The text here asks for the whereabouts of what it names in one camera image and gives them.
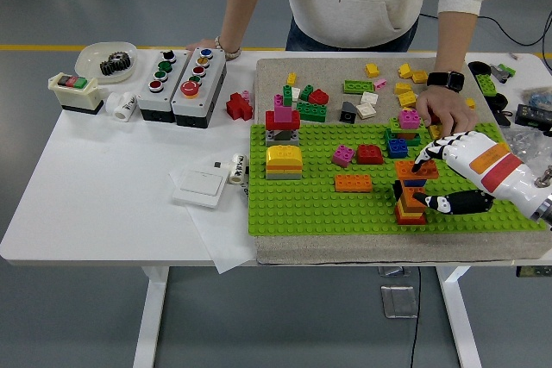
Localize dark green brick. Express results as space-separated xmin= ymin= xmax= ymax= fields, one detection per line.
xmin=383 ymin=128 xmax=422 ymax=147

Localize cream red-green switch box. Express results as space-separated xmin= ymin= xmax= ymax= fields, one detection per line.
xmin=46 ymin=72 xmax=107 ymax=115

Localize black wristwatch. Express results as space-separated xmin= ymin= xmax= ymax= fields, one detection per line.
xmin=426 ymin=70 xmax=467 ymax=92

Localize orange two-by-two brick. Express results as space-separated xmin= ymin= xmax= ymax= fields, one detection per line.
xmin=398 ymin=187 xmax=430 ymax=210

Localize white table leg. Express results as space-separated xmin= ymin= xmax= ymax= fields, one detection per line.
xmin=132 ymin=266 xmax=170 ymax=368
xmin=435 ymin=265 xmax=482 ymax=368

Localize tall pink brick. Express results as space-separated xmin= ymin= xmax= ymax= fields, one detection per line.
xmin=273 ymin=94 xmax=294 ymax=124

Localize white pipe tee fitting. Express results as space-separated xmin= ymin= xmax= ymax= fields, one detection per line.
xmin=104 ymin=90 xmax=138 ymax=122

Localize black floor cable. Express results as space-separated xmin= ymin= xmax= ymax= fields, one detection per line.
xmin=417 ymin=11 xmax=552 ymax=47

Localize grey base brick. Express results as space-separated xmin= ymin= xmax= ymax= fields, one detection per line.
xmin=265 ymin=167 xmax=304 ymax=181

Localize green studded baseplate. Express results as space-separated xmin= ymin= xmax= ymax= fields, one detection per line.
xmin=247 ymin=122 xmax=548 ymax=237

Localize person's right hand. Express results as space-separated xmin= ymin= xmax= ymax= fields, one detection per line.
xmin=185 ymin=37 xmax=221 ymax=53

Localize pink two-by-two brick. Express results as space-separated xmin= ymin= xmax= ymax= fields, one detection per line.
xmin=331 ymin=145 xmax=356 ymax=169
xmin=397 ymin=109 xmax=422 ymax=130

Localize wide red brick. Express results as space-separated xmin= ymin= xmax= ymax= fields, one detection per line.
xmin=264 ymin=109 xmax=301 ymax=131

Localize black electronic device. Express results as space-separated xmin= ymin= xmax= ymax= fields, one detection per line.
xmin=516 ymin=103 xmax=552 ymax=130

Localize white paper sheet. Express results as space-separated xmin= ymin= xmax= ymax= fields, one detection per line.
xmin=168 ymin=154 xmax=259 ymax=275

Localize bead bracelet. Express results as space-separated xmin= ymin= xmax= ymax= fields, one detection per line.
xmin=214 ymin=34 xmax=242 ymax=59

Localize black hanging cable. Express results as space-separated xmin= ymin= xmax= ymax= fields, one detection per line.
xmin=408 ymin=265 xmax=423 ymax=368

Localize black strap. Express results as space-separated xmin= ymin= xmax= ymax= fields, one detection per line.
xmin=489 ymin=92 xmax=518 ymax=127

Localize grey green clip tool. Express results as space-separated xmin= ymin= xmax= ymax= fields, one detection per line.
xmin=489 ymin=62 xmax=518 ymax=84

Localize white printed pipe fitting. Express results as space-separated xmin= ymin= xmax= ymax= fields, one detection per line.
xmin=227 ymin=152 xmax=250 ymax=186

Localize grey four-button control box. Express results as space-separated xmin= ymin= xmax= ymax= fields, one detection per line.
xmin=135 ymin=49 xmax=190 ymax=123

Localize metal floor plate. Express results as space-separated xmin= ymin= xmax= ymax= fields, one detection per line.
xmin=380 ymin=284 xmax=419 ymax=320

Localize lime green plate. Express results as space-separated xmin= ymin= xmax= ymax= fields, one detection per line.
xmin=387 ymin=116 xmax=427 ymax=134

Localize black slope brick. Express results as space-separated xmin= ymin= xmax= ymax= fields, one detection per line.
xmin=338 ymin=100 xmax=358 ymax=123

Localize white plastic dish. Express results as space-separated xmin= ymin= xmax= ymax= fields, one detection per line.
xmin=73 ymin=41 xmax=139 ymax=84

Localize table control panel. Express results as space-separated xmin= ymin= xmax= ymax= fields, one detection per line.
xmin=515 ymin=265 xmax=552 ymax=278

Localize grey arch brick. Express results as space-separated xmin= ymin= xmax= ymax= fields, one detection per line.
xmin=264 ymin=128 xmax=301 ymax=147

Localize yellow domed brick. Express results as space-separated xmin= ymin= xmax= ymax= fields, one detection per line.
xmin=265 ymin=144 xmax=304 ymax=165

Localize green two-by-four brick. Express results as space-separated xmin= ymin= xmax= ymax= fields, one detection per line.
xmin=294 ymin=100 xmax=329 ymax=122

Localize red base brick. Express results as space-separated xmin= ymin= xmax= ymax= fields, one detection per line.
xmin=394 ymin=208 xmax=428 ymax=226

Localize person's left hand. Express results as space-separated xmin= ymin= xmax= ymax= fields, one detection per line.
xmin=414 ymin=86 xmax=480 ymax=137

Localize white wall switch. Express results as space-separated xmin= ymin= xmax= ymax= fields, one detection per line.
xmin=172 ymin=168 xmax=229 ymax=209

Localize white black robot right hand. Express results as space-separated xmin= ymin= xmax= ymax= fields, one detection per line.
xmin=411 ymin=129 xmax=552 ymax=217

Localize thin orange plate brick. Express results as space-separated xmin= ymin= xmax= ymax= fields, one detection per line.
xmin=265 ymin=161 xmax=304 ymax=172

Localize dark metal gear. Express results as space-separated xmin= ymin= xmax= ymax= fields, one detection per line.
xmin=98 ymin=51 xmax=133 ymax=77

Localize green flat plate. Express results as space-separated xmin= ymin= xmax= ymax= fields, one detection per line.
xmin=343 ymin=78 xmax=374 ymax=94

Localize grey emergency-stop control box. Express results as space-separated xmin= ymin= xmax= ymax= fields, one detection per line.
xmin=171 ymin=47 xmax=228 ymax=128

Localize plastic bag blue contents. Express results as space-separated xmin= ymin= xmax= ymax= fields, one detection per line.
xmin=520 ymin=86 xmax=552 ymax=111

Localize red cross-shaped brick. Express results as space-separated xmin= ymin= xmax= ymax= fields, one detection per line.
xmin=225 ymin=91 xmax=254 ymax=122

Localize red sloped brick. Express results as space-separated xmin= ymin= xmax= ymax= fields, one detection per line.
xmin=355 ymin=144 xmax=385 ymax=165

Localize green studded brick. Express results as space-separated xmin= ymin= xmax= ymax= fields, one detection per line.
xmin=474 ymin=73 xmax=498 ymax=97

